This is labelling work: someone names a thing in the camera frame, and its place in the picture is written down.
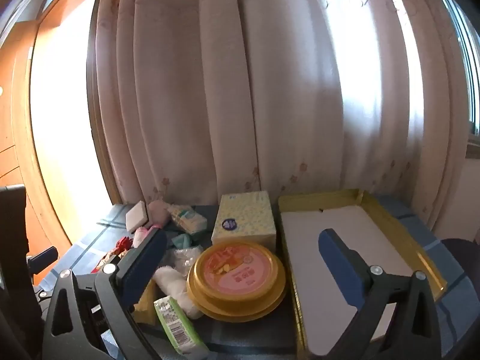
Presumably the cotton swab packet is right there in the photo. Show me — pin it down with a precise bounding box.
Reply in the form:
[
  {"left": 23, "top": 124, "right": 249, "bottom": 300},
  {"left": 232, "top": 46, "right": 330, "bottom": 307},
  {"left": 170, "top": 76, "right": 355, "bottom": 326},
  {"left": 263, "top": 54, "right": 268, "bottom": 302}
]
[{"left": 167, "top": 203, "right": 208, "bottom": 238}]

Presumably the window with metal frame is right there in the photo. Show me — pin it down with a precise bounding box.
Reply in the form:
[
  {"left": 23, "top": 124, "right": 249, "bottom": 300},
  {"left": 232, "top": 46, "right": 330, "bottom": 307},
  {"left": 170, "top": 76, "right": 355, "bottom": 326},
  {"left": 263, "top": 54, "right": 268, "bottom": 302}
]
[{"left": 437, "top": 0, "right": 480, "bottom": 139}]

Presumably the brown packet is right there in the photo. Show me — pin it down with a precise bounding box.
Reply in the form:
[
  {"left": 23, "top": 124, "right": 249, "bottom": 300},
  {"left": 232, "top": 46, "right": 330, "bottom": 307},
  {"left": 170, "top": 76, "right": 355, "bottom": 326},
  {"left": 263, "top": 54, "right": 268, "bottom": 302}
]
[{"left": 133, "top": 279, "right": 157, "bottom": 326}]

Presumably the pale floral curtain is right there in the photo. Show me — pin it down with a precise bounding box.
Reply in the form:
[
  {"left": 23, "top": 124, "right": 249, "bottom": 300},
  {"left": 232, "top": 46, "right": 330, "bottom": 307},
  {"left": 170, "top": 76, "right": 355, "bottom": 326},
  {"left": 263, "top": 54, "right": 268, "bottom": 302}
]
[{"left": 88, "top": 0, "right": 473, "bottom": 211}]

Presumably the pink plush toy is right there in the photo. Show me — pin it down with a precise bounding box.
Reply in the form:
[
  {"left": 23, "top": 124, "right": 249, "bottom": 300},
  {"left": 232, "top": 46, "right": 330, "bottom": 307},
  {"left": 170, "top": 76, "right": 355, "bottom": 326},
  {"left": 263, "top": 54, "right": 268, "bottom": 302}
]
[{"left": 147, "top": 199, "right": 171, "bottom": 229}]

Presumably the red pouch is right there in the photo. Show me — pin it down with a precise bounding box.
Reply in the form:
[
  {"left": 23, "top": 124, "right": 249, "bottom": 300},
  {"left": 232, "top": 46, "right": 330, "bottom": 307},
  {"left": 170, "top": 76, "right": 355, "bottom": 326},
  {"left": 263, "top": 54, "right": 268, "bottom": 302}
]
[{"left": 95, "top": 237, "right": 134, "bottom": 274}]

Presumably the green tissue packet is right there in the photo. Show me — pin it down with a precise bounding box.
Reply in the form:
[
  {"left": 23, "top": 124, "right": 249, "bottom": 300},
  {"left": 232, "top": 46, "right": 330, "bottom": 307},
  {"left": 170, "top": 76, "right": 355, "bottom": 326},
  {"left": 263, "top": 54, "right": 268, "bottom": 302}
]
[{"left": 154, "top": 295, "right": 210, "bottom": 360}]

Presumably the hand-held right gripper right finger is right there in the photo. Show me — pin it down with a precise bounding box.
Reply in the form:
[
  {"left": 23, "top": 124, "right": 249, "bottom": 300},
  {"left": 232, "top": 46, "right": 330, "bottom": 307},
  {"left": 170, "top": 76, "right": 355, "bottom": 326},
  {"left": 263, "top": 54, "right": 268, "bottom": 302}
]
[{"left": 318, "top": 228, "right": 443, "bottom": 360}]

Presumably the clear plastic bag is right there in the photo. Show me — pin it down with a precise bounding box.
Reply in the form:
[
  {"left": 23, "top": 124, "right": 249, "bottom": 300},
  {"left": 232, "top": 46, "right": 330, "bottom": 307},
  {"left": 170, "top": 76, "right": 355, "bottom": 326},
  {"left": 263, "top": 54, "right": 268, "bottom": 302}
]
[{"left": 163, "top": 245, "right": 205, "bottom": 274}]

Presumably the round gold container pink lid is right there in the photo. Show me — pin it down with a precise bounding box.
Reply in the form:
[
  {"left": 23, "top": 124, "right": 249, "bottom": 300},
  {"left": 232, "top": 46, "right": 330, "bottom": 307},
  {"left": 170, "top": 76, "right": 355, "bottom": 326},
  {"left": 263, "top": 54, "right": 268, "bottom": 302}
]
[{"left": 186, "top": 242, "right": 287, "bottom": 322}]

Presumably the blue plaid tablecloth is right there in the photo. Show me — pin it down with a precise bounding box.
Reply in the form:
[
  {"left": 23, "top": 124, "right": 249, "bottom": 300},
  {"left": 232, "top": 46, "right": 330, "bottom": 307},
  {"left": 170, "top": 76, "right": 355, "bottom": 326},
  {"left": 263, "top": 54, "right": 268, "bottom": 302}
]
[{"left": 35, "top": 193, "right": 480, "bottom": 360}]

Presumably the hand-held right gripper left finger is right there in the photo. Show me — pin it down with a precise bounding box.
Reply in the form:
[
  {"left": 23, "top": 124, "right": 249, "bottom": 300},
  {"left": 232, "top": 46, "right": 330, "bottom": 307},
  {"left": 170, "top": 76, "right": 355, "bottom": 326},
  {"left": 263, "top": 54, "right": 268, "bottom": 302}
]
[{"left": 42, "top": 228, "right": 168, "bottom": 360}]

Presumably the white sponge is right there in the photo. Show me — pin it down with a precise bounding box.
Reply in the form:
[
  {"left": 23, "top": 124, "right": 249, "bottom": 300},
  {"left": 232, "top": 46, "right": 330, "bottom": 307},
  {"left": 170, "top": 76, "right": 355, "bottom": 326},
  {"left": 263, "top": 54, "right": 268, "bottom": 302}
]
[{"left": 125, "top": 201, "right": 151, "bottom": 232}]

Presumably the wooden wardrobe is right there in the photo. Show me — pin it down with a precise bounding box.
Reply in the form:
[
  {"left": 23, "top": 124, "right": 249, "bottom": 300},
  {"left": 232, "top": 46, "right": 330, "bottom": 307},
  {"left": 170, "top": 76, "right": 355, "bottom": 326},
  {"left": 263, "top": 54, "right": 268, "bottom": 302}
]
[{"left": 0, "top": 19, "right": 72, "bottom": 259}]

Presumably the pink white sock roll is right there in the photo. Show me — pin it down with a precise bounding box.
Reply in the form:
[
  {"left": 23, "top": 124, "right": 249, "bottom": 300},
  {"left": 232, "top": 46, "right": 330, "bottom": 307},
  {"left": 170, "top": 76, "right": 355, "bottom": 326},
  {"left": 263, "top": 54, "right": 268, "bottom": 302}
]
[{"left": 134, "top": 225, "right": 154, "bottom": 250}]

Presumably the yellow floral tissue box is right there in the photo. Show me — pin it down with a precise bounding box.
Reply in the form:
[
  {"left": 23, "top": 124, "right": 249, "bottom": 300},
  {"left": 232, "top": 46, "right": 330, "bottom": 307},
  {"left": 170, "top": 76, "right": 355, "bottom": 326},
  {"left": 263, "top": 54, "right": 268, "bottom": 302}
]
[{"left": 211, "top": 191, "right": 277, "bottom": 250}]

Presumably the gold cardboard tray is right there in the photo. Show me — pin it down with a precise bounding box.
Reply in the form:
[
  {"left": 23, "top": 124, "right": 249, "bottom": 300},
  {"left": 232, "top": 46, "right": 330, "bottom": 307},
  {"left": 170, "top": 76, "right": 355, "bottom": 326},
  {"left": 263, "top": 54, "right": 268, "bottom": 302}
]
[{"left": 277, "top": 188, "right": 448, "bottom": 358}]

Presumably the white towel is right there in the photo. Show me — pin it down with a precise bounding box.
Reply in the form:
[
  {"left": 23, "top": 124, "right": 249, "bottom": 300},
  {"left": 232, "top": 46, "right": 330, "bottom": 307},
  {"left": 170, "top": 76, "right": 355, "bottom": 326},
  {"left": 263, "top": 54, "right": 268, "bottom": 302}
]
[{"left": 152, "top": 266, "right": 203, "bottom": 320}]

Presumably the dark chair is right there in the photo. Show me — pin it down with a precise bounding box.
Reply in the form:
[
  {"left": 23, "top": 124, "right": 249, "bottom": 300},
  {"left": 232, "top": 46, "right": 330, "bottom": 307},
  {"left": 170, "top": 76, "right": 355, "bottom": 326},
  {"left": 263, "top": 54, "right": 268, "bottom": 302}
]
[{"left": 440, "top": 238, "right": 480, "bottom": 267}]

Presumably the teal cloth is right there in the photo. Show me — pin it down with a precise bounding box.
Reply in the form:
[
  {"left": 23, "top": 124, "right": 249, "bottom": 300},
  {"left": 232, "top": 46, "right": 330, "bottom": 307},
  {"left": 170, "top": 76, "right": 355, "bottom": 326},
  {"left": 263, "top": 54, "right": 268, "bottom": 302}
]
[{"left": 172, "top": 232, "right": 194, "bottom": 250}]

